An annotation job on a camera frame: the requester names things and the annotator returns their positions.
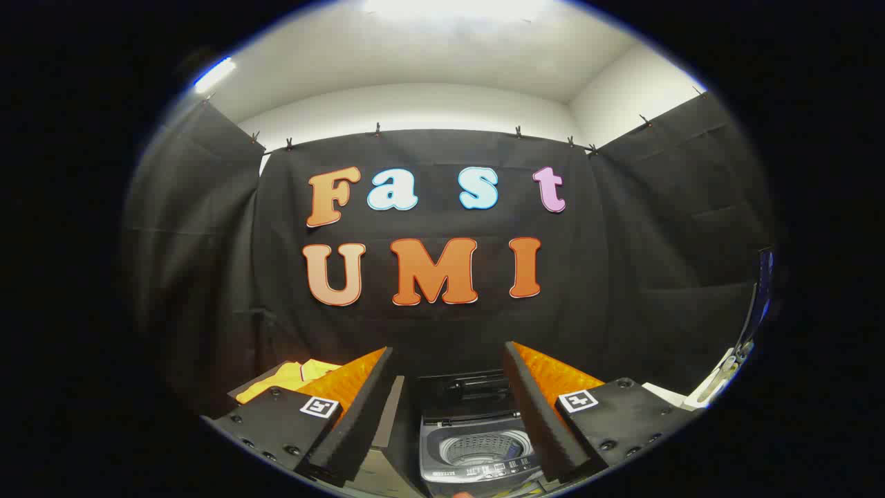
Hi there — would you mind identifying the row of cloth clips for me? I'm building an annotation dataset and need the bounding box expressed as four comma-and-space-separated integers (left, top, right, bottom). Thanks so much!
203, 85, 707, 157

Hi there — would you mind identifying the dark washing machine lid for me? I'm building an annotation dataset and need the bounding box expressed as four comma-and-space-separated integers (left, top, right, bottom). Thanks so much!
417, 371, 518, 424

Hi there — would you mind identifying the white stand pole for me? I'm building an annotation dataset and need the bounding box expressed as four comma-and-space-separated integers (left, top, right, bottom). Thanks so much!
684, 346, 742, 410

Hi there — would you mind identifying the yellow polo shirt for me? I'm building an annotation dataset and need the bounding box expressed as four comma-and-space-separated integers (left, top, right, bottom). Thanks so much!
235, 360, 343, 405

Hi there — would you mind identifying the grey washing machine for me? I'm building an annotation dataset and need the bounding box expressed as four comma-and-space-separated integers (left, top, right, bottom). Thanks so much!
418, 412, 547, 497

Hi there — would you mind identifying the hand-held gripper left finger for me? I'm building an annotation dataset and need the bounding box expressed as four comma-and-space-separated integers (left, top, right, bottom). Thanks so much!
201, 346, 396, 488

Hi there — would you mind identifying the white board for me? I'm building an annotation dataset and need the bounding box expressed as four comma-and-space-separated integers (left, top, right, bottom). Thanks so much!
642, 382, 693, 410

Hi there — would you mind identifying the grey side table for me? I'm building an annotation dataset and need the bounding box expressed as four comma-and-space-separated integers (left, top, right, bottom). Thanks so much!
227, 358, 416, 497

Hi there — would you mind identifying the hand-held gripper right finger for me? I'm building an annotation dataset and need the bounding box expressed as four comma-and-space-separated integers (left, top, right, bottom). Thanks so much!
503, 341, 699, 485

